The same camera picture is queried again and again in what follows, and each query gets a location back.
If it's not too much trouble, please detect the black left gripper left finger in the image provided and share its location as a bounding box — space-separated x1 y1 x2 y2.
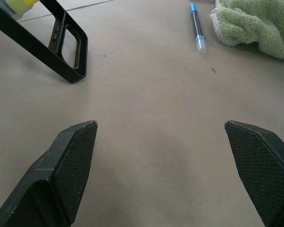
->
0 120 99 227

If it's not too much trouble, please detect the blue and black pen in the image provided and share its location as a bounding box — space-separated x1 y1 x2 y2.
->
189 2 207 54

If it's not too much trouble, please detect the green fluffy towel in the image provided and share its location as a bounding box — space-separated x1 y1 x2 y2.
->
210 0 284 61

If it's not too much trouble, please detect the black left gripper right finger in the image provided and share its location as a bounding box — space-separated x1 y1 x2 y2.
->
224 120 284 227

